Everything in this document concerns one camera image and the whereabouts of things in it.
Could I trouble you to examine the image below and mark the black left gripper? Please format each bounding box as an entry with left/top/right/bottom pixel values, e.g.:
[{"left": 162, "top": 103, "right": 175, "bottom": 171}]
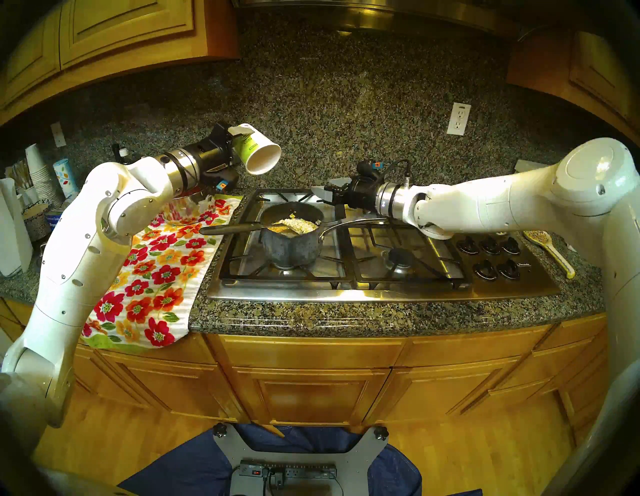
[{"left": 192, "top": 122, "right": 257, "bottom": 193}]

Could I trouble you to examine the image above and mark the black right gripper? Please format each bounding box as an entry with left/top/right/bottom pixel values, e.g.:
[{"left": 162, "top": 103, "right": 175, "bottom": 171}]
[{"left": 310, "top": 172, "right": 383, "bottom": 211}]

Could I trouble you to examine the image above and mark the white paper oats cup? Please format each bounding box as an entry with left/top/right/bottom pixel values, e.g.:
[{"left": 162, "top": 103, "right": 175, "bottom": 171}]
[{"left": 231, "top": 123, "right": 282, "bottom": 176}]

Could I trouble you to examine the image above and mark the black handled metal spoon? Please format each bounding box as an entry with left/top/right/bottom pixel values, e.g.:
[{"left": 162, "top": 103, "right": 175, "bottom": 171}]
[{"left": 199, "top": 221, "right": 301, "bottom": 237}]

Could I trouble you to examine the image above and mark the shiny steel pot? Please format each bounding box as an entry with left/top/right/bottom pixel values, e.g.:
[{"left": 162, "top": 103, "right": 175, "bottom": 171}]
[{"left": 167, "top": 190, "right": 217, "bottom": 224}]

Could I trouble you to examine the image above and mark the yellow ceramic spoon rest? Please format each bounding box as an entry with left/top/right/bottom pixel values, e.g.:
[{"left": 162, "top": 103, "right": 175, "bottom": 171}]
[{"left": 522, "top": 230, "right": 576, "bottom": 279}]

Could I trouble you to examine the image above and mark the grain mix in saucepan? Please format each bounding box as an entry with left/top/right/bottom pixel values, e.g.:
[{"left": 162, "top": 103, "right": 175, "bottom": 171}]
[{"left": 272, "top": 215, "right": 319, "bottom": 236}]

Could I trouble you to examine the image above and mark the dark grey saucepan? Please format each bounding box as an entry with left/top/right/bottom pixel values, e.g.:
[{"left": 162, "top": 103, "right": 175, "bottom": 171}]
[{"left": 260, "top": 201, "right": 388, "bottom": 271}]

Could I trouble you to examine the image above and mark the stainless gas cooktop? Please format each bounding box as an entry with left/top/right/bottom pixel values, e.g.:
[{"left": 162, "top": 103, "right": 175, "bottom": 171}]
[{"left": 206, "top": 187, "right": 561, "bottom": 303}]

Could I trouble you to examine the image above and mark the floral kitchen towel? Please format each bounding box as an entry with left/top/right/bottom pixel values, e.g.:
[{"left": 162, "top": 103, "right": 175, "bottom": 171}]
[{"left": 80, "top": 194, "right": 244, "bottom": 350}]

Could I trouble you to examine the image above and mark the steel range hood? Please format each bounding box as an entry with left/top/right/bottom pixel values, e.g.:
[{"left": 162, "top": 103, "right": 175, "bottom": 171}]
[{"left": 232, "top": 0, "right": 541, "bottom": 41}]

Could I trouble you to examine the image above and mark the wooden base cabinet run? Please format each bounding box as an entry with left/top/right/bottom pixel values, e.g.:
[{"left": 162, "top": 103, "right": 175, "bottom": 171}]
[{"left": 0, "top": 295, "right": 626, "bottom": 446}]

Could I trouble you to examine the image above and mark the white paper cup stack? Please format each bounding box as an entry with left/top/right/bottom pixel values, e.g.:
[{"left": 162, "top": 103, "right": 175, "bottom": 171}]
[{"left": 25, "top": 143, "right": 63, "bottom": 206}]

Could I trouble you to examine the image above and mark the white cup with wooden sticks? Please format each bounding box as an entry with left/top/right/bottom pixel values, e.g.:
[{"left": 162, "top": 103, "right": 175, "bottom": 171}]
[{"left": 10, "top": 160, "right": 41, "bottom": 206}]

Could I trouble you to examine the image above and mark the patterned round canister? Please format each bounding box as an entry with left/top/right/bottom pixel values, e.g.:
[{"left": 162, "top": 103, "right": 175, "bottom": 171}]
[{"left": 21, "top": 200, "right": 53, "bottom": 242}]

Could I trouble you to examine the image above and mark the white paper towel roll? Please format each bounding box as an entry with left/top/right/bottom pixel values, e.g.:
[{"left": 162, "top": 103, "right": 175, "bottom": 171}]
[{"left": 0, "top": 177, "right": 33, "bottom": 278}]

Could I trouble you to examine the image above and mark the grey power strip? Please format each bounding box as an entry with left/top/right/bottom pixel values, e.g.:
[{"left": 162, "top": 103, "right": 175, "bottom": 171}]
[{"left": 239, "top": 460, "right": 338, "bottom": 481}]

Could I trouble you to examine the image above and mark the blue fabric cover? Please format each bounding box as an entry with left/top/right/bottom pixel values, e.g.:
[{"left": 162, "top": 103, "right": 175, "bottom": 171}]
[{"left": 117, "top": 424, "right": 483, "bottom": 496}]

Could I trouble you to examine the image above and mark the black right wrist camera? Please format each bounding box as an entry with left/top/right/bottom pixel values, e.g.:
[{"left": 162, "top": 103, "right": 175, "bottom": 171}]
[{"left": 357, "top": 159, "right": 387, "bottom": 182}]

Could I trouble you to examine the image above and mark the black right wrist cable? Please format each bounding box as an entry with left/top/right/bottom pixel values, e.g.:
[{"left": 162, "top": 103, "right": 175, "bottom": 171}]
[{"left": 382, "top": 159, "right": 415, "bottom": 190}]

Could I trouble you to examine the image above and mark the white wall outlet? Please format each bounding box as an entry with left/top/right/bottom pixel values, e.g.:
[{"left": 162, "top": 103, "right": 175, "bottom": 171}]
[{"left": 446, "top": 102, "right": 472, "bottom": 137}]

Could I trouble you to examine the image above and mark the wooden wall cabinet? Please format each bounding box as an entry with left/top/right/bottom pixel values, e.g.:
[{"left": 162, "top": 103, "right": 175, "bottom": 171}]
[
  {"left": 506, "top": 30, "right": 640, "bottom": 146},
  {"left": 0, "top": 0, "right": 240, "bottom": 126}
]

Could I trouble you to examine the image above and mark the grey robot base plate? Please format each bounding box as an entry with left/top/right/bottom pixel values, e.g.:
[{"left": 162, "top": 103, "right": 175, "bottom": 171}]
[{"left": 212, "top": 422, "right": 390, "bottom": 496}]

